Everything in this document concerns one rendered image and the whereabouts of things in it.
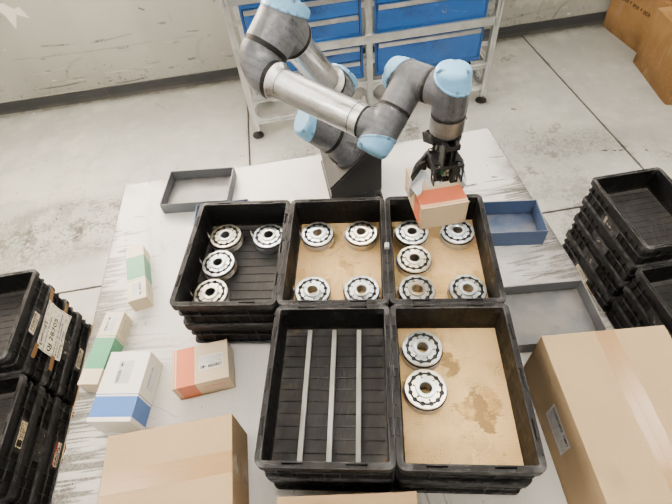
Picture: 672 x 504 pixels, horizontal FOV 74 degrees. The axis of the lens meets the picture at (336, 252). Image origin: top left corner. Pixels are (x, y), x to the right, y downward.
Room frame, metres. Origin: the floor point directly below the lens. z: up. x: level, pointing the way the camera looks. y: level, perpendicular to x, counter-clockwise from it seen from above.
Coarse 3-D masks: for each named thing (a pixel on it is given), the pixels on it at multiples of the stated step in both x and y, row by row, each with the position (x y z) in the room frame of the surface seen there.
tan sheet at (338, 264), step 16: (304, 224) 1.03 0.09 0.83; (336, 224) 1.01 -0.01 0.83; (336, 240) 0.94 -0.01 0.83; (304, 256) 0.89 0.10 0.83; (320, 256) 0.88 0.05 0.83; (336, 256) 0.87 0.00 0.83; (352, 256) 0.87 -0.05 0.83; (368, 256) 0.86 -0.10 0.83; (304, 272) 0.83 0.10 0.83; (320, 272) 0.82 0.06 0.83; (336, 272) 0.81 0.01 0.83; (352, 272) 0.80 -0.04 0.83; (368, 272) 0.80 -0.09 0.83; (336, 288) 0.75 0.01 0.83
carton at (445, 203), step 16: (432, 176) 0.87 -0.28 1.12; (432, 192) 0.81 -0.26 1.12; (448, 192) 0.80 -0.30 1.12; (464, 192) 0.79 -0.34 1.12; (416, 208) 0.80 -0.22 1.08; (432, 208) 0.76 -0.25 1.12; (448, 208) 0.76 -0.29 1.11; (464, 208) 0.76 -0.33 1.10; (432, 224) 0.76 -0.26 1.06; (448, 224) 0.76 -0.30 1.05
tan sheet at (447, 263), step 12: (432, 228) 0.94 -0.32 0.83; (432, 240) 0.89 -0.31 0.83; (396, 252) 0.86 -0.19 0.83; (432, 252) 0.84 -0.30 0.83; (444, 252) 0.84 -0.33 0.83; (456, 252) 0.83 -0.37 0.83; (468, 252) 0.83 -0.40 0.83; (396, 264) 0.81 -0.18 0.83; (432, 264) 0.80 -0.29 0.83; (444, 264) 0.79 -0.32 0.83; (456, 264) 0.79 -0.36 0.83; (468, 264) 0.78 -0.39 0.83; (480, 264) 0.77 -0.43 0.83; (396, 276) 0.77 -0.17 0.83; (432, 276) 0.75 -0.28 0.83; (444, 276) 0.75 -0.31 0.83; (456, 276) 0.74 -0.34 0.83; (480, 276) 0.73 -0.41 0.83; (396, 288) 0.73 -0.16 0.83; (444, 288) 0.71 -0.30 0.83
